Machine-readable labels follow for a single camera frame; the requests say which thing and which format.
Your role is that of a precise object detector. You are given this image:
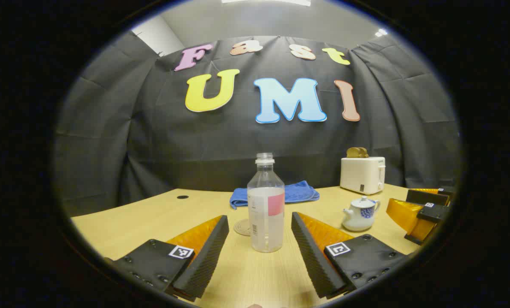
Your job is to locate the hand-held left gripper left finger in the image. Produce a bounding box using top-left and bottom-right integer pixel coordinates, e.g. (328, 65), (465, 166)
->
(105, 215), (230, 302)

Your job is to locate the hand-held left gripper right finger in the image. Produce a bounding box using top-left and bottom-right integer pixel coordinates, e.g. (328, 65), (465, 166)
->
(291, 212), (409, 299)

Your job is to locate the white blue-patterned teacup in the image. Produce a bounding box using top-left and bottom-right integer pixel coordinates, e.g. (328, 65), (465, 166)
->
(342, 202), (381, 232)

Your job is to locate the round woven coaster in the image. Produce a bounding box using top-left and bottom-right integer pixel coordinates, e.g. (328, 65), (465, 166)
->
(233, 219), (253, 237)

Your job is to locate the clear plastic water bottle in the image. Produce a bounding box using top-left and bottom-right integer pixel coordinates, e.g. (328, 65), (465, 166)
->
(247, 153), (286, 253)

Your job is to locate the white toaster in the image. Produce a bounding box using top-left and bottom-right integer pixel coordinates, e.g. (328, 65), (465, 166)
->
(340, 157), (386, 195)

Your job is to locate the blue towel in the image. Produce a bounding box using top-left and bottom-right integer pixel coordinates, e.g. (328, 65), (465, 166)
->
(230, 181), (320, 209)

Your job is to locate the black backdrop cloth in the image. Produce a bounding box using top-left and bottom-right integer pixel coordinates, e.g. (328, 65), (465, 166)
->
(54, 32), (460, 216)

